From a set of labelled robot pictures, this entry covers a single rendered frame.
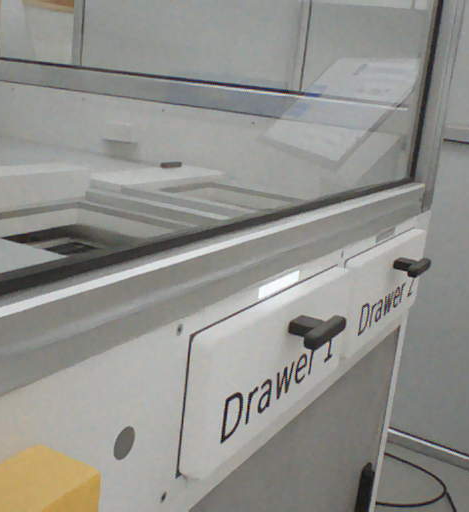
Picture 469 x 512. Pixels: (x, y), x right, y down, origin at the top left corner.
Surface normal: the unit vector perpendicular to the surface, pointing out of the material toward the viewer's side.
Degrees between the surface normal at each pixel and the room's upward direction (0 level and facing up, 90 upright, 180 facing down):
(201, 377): 90
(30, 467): 0
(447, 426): 90
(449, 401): 90
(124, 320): 90
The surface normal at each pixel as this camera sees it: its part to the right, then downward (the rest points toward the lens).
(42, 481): 0.11, -0.97
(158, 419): 0.87, 0.20
